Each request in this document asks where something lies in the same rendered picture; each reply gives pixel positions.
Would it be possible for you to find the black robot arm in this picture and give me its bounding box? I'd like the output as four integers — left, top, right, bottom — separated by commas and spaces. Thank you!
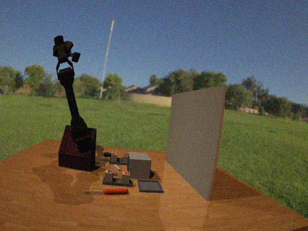
53, 35, 90, 149

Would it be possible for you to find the orange-handled screwdriver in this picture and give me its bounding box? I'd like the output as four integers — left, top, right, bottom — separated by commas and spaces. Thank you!
83, 188, 128, 194

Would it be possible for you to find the grey flat panel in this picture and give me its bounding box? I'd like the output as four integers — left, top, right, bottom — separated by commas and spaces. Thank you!
165, 85, 226, 201

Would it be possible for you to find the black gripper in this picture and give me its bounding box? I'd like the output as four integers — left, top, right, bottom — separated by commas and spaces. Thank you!
53, 51, 80, 62

